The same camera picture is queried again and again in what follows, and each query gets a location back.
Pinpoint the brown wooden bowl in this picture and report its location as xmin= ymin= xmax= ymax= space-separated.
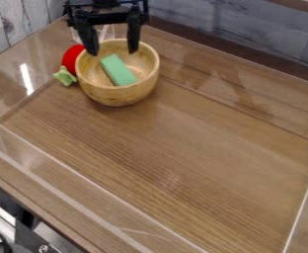
xmin=75 ymin=39 xmax=160 ymax=107

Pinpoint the red plush tomato toy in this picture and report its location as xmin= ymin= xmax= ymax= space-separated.
xmin=54 ymin=44 xmax=86 ymax=87

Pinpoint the clear acrylic corner bracket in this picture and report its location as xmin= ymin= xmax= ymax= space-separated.
xmin=67 ymin=19 xmax=116 ymax=44

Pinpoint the clear acrylic table barrier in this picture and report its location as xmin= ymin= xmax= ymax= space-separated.
xmin=0 ymin=111 xmax=308 ymax=253

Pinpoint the green rectangular stick block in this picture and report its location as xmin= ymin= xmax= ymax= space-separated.
xmin=102 ymin=54 xmax=139 ymax=86

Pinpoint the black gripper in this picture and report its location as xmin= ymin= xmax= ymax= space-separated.
xmin=64 ymin=0 xmax=150 ymax=56

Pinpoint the black table clamp mount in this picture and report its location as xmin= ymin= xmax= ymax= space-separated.
xmin=15 ymin=211 xmax=60 ymax=253

